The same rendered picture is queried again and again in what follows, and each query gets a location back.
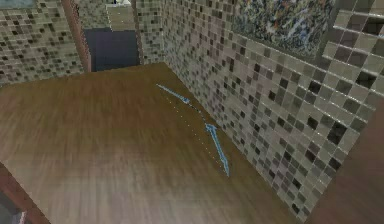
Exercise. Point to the colourful framed wall picture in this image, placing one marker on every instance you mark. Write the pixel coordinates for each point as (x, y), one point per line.
(283, 23)

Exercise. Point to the brown wooden door frame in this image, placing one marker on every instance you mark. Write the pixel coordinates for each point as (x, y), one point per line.
(77, 36)

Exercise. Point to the thin blue strip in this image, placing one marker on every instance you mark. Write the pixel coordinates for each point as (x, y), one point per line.
(218, 150)

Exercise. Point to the brown wooden door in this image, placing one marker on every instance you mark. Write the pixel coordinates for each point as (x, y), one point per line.
(356, 180)

